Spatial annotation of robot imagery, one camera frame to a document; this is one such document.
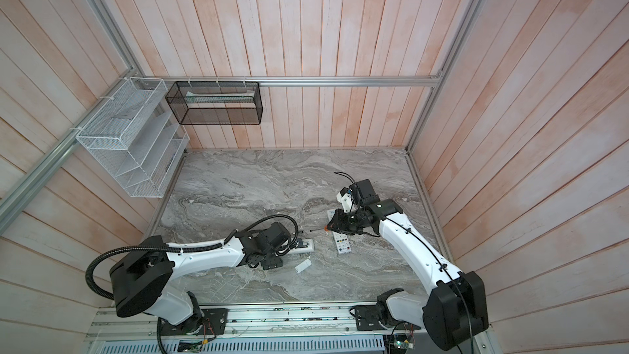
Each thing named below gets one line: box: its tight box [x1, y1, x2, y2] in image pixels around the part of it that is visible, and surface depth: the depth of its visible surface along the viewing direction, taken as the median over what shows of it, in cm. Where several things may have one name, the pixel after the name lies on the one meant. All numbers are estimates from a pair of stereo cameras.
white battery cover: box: [294, 258, 313, 274], surface depth 87 cm
